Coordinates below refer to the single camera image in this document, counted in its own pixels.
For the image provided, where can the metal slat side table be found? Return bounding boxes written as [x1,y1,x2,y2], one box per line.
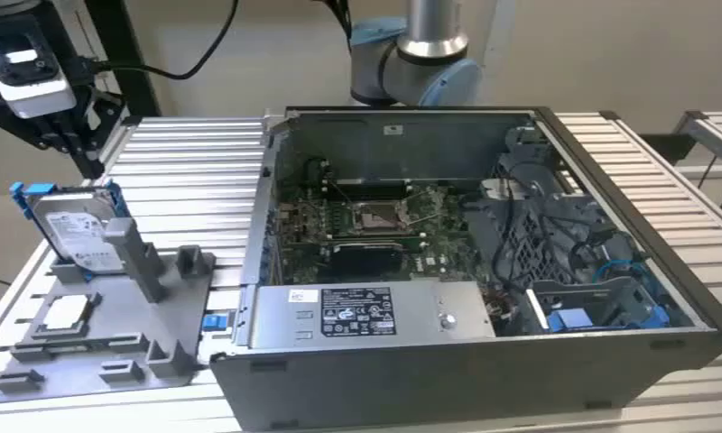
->
[672,110,722,181]

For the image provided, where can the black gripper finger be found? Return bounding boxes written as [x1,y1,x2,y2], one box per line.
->
[0,99,79,157]
[70,89,126,180]

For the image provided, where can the silver power supply unit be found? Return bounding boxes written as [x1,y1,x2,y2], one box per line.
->
[249,281,497,351]

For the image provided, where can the open black PC case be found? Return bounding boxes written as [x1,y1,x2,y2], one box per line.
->
[208,106,722,432]

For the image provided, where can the silver CPU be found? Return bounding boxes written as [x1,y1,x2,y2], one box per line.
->
[41,295,94,330]

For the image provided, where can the black upright frame post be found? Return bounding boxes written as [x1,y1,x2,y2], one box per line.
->
[86,0,161,118]

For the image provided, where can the CPU socket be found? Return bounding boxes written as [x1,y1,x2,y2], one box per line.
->
[348,200,413,235]

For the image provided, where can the thick black cable bundle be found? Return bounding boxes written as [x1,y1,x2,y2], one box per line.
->
[94,0,241,81]

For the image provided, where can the black wire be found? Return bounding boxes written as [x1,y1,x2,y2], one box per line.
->
[491,161,557,290]

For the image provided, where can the grey metal disk bay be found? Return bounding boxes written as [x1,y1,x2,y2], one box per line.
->
[461,178,656,335]

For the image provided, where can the thin black cables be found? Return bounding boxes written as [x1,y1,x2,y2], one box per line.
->
[318,0,354,44]

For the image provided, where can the green motherboard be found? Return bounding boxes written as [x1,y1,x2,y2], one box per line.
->
[269,155,500,281]

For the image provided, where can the grey plastic parts rack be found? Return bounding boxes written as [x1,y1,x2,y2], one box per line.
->
[0,218,217,402]

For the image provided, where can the pale blue wire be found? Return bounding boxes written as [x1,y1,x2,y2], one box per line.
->
[594,256,651,308]

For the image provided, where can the black RAM slot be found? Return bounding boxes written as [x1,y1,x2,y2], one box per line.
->
[329,178,411,189]
[333,187,411,199]

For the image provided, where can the black graphics card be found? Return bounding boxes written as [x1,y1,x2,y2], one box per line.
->
[329,241,405,276]

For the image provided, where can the blue plastic bay clip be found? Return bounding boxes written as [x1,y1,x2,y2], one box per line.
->
[544,309,596,334]

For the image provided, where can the thin wire locking lever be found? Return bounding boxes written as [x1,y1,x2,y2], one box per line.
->
[326,178,365,207]

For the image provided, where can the hard disk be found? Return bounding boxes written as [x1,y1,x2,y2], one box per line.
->
[9,180,127,272]

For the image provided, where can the metal socket cover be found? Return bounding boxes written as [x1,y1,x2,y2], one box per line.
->
[396,187,449,231]

